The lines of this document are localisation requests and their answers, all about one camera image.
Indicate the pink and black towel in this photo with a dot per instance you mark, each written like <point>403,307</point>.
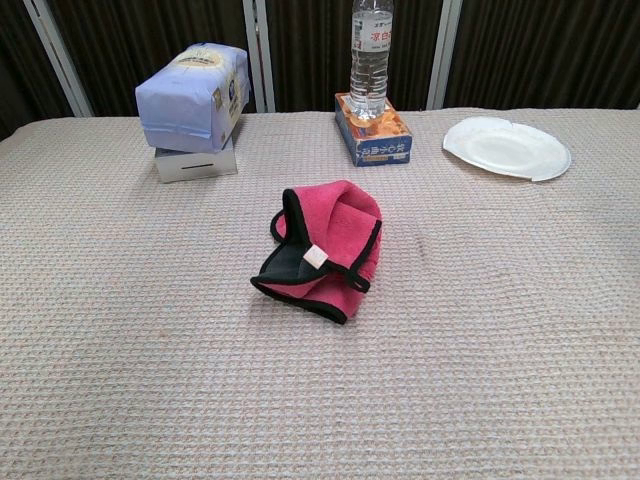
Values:
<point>345,210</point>

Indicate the orange and blue tissue box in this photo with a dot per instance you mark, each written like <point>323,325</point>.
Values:
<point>385,150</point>

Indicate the white cardboard box with slot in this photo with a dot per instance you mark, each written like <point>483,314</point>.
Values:
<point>195,167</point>

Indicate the clear plastic water bottle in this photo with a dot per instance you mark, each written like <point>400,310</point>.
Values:
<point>370,75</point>

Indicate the lavender paper tissue pack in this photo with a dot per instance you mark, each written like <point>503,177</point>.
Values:
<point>185,100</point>

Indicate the beige woven tablecloth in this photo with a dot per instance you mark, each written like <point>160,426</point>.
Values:
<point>150,350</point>

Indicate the white paper plate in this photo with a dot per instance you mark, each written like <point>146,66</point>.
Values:
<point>505,147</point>

